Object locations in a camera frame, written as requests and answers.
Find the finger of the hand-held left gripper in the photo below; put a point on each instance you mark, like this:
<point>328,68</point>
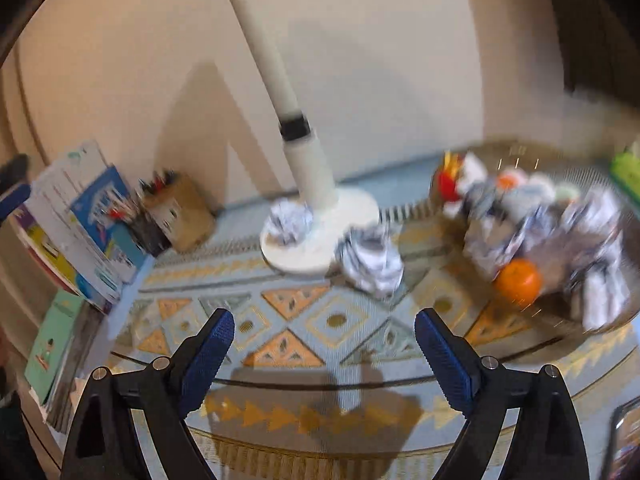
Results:
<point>12,200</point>

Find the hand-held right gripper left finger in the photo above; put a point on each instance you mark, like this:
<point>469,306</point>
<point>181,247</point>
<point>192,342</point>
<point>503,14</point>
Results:
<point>207,360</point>

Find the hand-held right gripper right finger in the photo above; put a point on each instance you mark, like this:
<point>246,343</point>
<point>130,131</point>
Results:
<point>442,360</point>

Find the orange fruit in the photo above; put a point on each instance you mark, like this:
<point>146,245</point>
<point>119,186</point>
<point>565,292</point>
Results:
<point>519,282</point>
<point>509,181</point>

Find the brown woven basket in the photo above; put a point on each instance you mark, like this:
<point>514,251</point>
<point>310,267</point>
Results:
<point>555,310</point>

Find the red toy fries box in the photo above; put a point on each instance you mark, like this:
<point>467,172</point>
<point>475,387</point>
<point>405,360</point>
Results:
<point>447,185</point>

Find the white plush toy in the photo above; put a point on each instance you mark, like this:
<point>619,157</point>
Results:
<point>474,167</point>

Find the white picture book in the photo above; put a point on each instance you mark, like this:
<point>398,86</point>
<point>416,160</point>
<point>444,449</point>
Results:
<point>65,195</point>

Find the blue picture book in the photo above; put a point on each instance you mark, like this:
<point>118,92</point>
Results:
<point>110,215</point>

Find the patterned table mat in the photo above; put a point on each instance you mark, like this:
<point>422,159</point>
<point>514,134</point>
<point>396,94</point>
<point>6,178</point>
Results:
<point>320,330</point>

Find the striped pen holder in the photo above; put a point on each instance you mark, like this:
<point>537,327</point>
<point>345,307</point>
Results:
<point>147,235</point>

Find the bunch of pens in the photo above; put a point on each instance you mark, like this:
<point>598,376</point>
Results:
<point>157,182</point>

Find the green book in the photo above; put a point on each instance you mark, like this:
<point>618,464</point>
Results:
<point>52,345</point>

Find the black smartphone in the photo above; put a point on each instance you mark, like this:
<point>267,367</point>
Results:
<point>625,440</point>

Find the green toy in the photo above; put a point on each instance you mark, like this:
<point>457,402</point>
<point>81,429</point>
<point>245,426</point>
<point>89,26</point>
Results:
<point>627,167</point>

